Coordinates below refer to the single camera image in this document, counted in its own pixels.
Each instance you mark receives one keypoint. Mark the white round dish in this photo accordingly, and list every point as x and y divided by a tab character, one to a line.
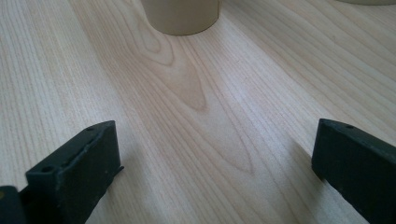
367	1

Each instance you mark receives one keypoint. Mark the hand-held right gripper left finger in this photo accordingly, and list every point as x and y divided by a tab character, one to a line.
77	174

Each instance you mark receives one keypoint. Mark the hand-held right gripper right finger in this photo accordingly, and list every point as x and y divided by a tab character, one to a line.
358	165

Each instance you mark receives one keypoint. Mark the beige cylindrical cup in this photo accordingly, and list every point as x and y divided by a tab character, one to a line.
182	15

